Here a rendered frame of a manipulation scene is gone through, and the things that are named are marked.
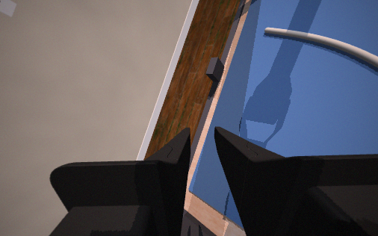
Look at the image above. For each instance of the blue work mat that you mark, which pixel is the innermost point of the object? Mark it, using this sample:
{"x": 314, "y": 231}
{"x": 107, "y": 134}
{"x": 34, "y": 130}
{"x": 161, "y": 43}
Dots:
{"x": 292, "y": 96}

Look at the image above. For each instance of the white rope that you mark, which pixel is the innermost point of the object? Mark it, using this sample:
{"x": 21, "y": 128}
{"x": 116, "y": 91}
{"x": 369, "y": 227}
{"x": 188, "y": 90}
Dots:
{"x": 366, "y": 56}

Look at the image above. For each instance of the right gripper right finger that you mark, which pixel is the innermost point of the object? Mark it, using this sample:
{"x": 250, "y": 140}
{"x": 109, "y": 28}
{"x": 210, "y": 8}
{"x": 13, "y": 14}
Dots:
{"x": 267, "y": 188}

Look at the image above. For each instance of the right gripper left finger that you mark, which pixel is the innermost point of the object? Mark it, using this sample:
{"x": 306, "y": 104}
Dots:
{"x": 160, "y": 181}

